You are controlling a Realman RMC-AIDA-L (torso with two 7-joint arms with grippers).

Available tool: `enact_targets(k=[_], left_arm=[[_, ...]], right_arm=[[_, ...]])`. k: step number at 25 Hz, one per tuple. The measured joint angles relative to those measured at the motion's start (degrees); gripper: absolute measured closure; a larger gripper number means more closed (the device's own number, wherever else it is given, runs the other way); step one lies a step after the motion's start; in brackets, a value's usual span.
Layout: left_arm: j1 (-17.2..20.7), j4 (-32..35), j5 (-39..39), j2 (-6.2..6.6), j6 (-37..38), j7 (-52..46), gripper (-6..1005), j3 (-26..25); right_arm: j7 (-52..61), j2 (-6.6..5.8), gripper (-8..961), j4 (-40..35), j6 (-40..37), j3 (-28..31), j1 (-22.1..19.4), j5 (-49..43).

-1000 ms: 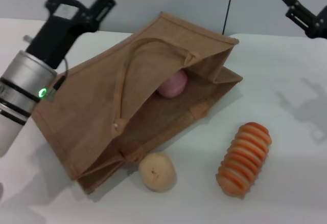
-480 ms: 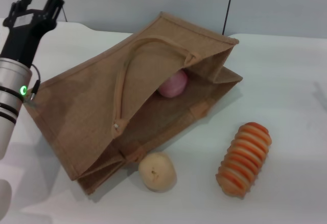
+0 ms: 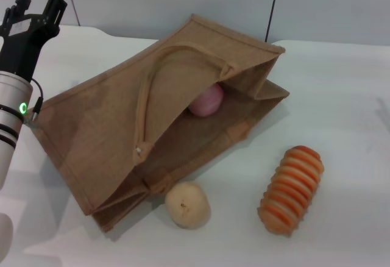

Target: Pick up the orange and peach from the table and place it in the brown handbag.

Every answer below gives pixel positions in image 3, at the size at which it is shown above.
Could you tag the pink toy peach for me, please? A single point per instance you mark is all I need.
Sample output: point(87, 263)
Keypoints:
point(207, 102)

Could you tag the orange striped sliced bread toy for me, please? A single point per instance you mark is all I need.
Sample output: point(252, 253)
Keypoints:
point(291, 192)

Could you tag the beige toy potato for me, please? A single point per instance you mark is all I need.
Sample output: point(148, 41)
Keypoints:
point(187, 204)

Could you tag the dark vertical wall strip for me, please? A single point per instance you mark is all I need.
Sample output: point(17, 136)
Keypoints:
point(271, 11)

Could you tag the brown jute handbag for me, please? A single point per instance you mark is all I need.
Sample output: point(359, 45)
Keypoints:
point(109, 120)

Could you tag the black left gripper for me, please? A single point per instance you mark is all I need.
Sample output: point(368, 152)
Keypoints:
point(24, 44)

